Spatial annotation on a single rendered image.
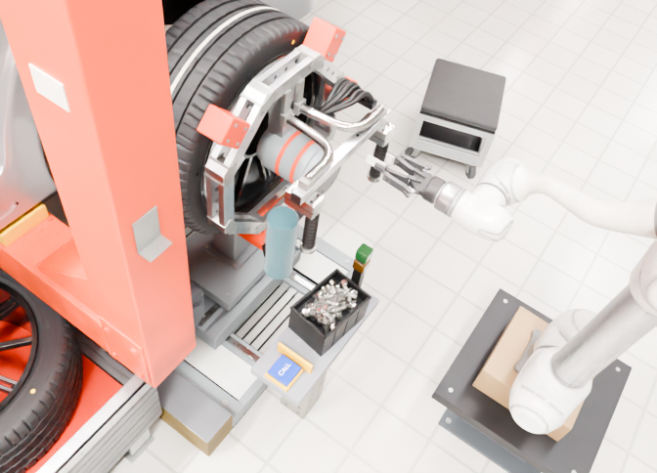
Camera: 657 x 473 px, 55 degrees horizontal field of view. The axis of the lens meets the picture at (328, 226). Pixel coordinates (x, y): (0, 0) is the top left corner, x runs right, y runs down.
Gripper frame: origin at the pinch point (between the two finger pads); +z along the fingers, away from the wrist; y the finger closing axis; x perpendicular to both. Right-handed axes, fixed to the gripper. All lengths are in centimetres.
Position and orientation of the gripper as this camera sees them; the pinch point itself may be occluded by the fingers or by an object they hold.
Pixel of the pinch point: (379, 158)
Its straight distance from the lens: 183.0
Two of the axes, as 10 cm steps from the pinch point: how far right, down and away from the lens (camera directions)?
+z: -8.2, -5.1, 2.8
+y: 5.7, -6.0, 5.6
